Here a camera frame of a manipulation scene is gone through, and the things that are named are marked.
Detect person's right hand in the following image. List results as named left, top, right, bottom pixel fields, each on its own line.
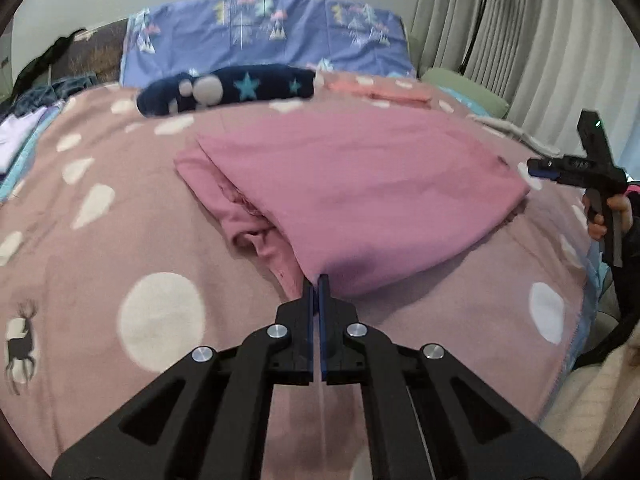
left=582, top=191, right=635, bottom=241

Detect coral folded cloth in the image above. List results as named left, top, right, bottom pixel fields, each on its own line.
left=327, top=72, right=434, bottom=107

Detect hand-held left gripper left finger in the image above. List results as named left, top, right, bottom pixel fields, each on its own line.
left=51, top=277, right=321, bottom=480

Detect black garment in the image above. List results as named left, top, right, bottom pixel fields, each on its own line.
left=12, top=30, right=87, bottom=102

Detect dark branch-print headboard cover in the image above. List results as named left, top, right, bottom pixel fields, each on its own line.
left=52, top=17, right=129, bottom=87

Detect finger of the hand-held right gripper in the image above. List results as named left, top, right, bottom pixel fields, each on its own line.
left=527, top=158, right=563, bottom=182

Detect person's cream clothing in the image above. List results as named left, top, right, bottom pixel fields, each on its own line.
left=542, top=325, right=640, bottom=463

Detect green pillow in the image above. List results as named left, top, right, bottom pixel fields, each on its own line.
left=420, top=66, right=510, bottom=120

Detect grey folded clothes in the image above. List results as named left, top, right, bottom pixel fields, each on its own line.
left=467, top=112, right=562, bottom=157

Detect person's right forearm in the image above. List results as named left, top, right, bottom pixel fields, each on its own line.
left=616, top=182, right=640, bottom=323

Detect dark teal fleece blanket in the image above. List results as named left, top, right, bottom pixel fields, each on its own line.
left=0, top=72, right=99, bottom=119

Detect purple tree-print pillow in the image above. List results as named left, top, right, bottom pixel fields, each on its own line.
left=121, top=0, right=419, bottom=89

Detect brown polka dot blanket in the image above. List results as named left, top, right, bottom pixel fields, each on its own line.
left=0, top=71, right=601, bottom=480

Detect pink long-sleeve shirt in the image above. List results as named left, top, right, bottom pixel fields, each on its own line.
left=174, top=105, right=532, bottom=298

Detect grey pleated curtain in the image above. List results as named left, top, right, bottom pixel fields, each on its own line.
left=410, top=0, right=640, bottom=183

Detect navy star-print folded cloth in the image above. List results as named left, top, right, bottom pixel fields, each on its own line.
left=136, top=64, right=317, bottom=119

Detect black strap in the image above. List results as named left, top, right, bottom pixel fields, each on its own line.
left=575, top=310, right=640, bottom=370

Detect lavender folded cloth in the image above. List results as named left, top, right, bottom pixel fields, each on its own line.
left=0, top=107, right=51, bottom=172

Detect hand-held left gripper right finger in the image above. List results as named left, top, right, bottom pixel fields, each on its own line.
left=318, top=273, right=582, bottom=480

